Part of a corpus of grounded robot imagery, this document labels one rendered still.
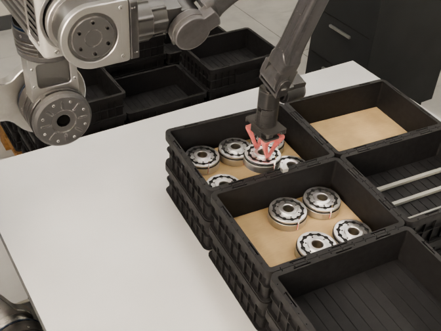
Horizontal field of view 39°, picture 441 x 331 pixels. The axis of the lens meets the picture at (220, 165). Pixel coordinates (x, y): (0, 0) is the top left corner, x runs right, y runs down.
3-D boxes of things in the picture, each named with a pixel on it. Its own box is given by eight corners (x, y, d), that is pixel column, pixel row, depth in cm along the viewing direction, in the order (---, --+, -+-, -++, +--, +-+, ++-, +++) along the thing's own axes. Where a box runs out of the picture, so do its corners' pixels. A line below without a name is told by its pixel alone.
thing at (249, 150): (258, 169, 166) (258, 167, 165) (237, 150, 172) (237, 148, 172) (288, 159, 171) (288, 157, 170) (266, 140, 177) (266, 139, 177)
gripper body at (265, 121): (264, 115, 171) (266, 92, 166) (286, 134, 164) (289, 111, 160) (244, 122, 168) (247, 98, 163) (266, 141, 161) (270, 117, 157)
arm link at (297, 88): (262, 59, 155) (281, 82, 150) (299, 50, 160) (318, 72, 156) (251, 93, 164) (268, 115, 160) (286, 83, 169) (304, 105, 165)
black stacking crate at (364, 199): (262, 308, 145) (267, 275, 137) (207, 226, 165) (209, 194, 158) (396, 257, 160) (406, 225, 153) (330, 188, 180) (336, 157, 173)
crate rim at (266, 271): (266, 281, 138) (268, 274, 137) (208, 199, 159) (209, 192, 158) (405, 230, 154) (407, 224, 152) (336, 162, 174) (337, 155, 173)
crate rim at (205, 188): (208, 199, 159) (208, 192, 158) (163, 136, 180) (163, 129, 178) (336, 162, 174) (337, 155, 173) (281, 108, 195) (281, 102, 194)
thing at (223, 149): (228, 162, 180) (228, 161, 179) (212, 144, 187) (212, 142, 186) (258, 154, 184) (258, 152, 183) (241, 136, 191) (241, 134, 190)
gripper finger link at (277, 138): (267, 144, 174) (270, 116, 168) (282, 158, 169) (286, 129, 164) (247, 152, 171) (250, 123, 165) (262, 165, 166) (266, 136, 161)
